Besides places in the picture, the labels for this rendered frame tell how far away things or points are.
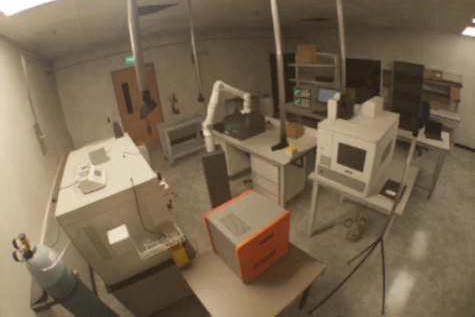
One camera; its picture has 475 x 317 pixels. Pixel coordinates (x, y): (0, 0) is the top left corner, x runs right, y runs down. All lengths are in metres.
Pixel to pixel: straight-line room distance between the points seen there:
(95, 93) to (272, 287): 4.80
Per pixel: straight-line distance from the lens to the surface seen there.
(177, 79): 5.49
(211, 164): 2.22
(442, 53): 6.19
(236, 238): 1.22
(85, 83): 5.12
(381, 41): 6.40
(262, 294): 1.48
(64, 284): 1.40
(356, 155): 1.77
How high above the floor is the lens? 2.05
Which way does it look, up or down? 23 degrees down
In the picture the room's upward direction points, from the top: 6 degrees counter-clockwise
